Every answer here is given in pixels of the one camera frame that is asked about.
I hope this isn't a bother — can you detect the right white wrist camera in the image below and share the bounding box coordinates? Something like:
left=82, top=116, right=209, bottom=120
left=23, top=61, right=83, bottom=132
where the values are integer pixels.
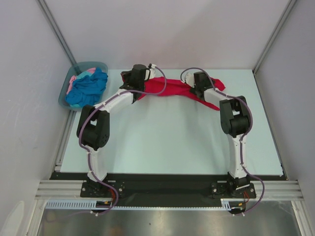
left=183, top=73, right=195, bottom=88

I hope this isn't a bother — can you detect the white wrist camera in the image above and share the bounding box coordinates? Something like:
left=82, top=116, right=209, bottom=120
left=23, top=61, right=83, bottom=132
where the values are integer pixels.
left=183, top=73, right=195, bottom=88
left=145, top=63, right=156, bottom=81

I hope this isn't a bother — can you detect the right aluminium corner post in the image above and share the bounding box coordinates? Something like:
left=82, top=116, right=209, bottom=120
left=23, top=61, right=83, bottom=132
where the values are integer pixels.
left=252, top=0, right=298, bottom=76

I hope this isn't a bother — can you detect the left aluminium corner post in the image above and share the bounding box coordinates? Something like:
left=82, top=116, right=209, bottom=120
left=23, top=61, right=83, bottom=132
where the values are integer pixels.
left=36, top=0, right=77, bottom=65

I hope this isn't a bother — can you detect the pink t shirt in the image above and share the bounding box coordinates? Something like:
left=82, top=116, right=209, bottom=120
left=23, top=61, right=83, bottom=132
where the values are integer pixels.
left=66, top=67, right=96, bottom=94

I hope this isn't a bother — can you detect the blue t shirt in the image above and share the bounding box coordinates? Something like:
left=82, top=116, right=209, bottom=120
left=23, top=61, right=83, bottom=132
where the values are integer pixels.
left=65, top=67, right=108, bottom=108

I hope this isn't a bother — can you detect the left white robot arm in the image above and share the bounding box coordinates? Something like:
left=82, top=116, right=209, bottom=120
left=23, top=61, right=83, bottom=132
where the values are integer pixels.
left=77, top=64, right=156, bottom=197

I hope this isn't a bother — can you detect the translucent blue plastic basket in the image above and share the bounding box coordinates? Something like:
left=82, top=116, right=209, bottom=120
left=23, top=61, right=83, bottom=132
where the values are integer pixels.
left=58, top=61, right=108, bottom=111

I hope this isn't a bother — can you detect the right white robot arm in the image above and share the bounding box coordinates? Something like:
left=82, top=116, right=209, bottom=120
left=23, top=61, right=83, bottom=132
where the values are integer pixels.
left=184, top=71, right=252, bottom=179

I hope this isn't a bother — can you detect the aluminium corner post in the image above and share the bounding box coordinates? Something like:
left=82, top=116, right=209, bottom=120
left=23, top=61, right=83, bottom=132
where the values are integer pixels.
left=252, top=0, right=298, bottom=76
left=36, top=0, right=77, bottom=65

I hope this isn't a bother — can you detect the light teal t shirt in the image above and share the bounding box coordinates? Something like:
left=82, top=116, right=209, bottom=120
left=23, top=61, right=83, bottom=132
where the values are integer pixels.
left=65, top=71, right=93, bottom=108

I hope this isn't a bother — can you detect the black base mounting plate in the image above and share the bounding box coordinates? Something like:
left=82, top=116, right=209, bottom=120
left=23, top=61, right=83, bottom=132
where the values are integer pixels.
left=50, top=172, right=286, bottom=207

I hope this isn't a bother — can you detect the aluminium front rail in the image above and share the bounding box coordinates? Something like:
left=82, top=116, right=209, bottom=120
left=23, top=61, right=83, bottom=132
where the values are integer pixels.
left=35, top=180, right=303, bottom=201

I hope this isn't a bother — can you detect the slotted cable duct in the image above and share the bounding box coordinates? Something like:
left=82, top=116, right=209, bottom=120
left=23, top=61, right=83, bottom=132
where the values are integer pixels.
left=45, top=199, right=245, bottom=211

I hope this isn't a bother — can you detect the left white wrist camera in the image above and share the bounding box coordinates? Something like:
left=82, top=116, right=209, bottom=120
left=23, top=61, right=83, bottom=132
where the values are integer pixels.
left=145, top=63, right=156, bottom=81

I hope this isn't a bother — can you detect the red t shirt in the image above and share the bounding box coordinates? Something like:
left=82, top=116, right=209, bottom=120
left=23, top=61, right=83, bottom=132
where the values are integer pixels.
left=120, top=71, right=226, bottom=112

